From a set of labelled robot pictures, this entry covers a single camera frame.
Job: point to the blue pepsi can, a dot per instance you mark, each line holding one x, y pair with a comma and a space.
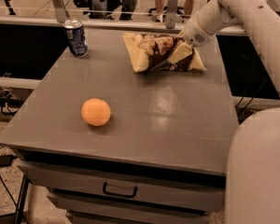
76, 37

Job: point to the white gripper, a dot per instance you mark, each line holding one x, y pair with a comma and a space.
196, 34

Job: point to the grey drawer cabinet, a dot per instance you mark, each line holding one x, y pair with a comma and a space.
169, 134

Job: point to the brown chip bag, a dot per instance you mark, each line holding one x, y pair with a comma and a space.
150, 53

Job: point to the black drawer handle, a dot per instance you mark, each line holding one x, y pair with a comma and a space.
118, 191

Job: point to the orange ball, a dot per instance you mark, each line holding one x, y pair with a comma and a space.
96, 112

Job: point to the metal railing frame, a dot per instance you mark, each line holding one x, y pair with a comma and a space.
37, 17

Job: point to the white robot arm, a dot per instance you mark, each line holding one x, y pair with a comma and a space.
253, 169

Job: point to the seated person in jeans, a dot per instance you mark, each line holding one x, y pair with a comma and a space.
101, 9

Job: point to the black power adapter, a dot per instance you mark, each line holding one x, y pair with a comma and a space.
6, 160

